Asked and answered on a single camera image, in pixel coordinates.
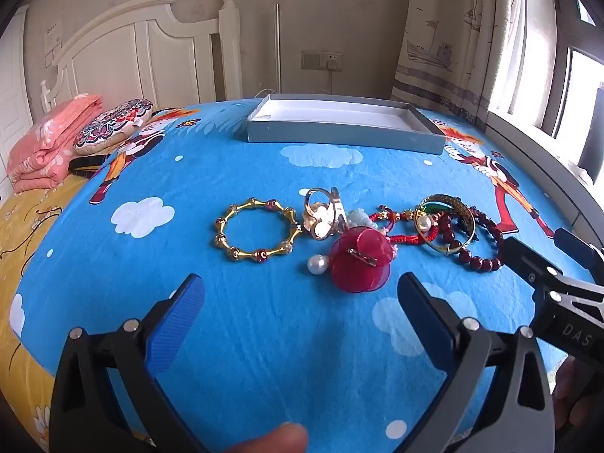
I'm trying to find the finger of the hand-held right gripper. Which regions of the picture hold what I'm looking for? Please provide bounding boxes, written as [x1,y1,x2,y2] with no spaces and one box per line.
[501,237,563,292]
[555,227,604,277]

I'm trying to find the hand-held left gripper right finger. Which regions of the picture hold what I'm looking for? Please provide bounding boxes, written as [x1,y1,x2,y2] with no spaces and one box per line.
[397,271,556,453]

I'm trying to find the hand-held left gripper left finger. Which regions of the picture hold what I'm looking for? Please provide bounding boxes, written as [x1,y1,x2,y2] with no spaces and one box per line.
[49,273,213,453]

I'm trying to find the dark red bead bracelet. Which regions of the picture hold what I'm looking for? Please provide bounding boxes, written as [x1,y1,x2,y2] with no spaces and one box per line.
[431,208,508,272]

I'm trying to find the red flower brooch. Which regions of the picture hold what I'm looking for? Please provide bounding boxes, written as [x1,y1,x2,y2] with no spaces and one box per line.
[329,226,392,293]

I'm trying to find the gold bamboo-shaped bangle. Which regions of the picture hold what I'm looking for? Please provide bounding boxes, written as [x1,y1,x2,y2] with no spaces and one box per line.
[214,197,303,263]

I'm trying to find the red cord bracelet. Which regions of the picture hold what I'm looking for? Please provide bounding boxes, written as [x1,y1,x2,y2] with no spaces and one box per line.
[369,205,425,251]

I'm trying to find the jade pendant with pink knot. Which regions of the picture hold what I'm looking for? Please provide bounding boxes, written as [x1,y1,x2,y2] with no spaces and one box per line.
[346,206,392,237]

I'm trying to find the gold ring scarf clip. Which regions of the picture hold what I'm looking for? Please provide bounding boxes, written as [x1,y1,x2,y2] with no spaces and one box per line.
[302,187,347,241]

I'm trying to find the grey shallow cardboard box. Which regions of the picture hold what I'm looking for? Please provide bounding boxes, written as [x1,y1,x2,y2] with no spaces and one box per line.
[245,94,447,156]

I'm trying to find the person's right hand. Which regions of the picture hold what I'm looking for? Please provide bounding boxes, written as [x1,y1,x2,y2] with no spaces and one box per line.
[551,356,604,435]

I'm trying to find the person's left hand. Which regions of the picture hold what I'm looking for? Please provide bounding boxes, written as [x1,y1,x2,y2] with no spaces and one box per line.
[222,422,310,453]

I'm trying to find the blue printed blanket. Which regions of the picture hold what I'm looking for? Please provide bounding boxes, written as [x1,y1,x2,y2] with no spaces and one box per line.
[14,97,595,453]

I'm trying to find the window ledge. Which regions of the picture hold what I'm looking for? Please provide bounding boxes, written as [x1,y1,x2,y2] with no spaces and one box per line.
[486,108,604,246]

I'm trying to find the yellow bedsheet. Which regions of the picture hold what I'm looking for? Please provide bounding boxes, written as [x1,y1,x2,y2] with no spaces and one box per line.
[0,170,95,453]

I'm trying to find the black cloth item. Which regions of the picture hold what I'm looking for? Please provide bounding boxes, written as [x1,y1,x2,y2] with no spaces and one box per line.
[68,155,114,180]

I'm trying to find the round patterned cushion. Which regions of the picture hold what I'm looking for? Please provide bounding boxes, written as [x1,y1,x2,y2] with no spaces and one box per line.
[72,98,154,156]

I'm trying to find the pink folded quilt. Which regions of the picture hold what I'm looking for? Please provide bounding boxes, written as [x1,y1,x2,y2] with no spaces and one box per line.
[7,93,105,194]

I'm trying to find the ship print curtain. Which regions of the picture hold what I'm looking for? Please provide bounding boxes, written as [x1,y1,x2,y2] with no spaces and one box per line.
[391,0,527,126]

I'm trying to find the white wooden headboard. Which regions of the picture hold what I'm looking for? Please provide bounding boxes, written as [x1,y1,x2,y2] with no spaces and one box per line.
[40,0,242,114]

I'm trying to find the white wardrobe door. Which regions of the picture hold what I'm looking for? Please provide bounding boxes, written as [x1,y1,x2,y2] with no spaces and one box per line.
[0,7,36,199]

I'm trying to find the dark window frame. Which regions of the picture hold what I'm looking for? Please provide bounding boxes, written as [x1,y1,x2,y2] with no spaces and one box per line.
[486,0,604,175]

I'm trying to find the white charger cable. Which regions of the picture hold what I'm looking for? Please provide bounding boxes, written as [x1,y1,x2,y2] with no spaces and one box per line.
[309,70,335,97]

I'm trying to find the wall socket panel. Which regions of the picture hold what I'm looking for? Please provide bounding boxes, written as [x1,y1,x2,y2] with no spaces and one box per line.
[301,49,344,72]

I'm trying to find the paper wall notice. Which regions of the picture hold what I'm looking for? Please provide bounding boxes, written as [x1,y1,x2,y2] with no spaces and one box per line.
[44,21,64,69]

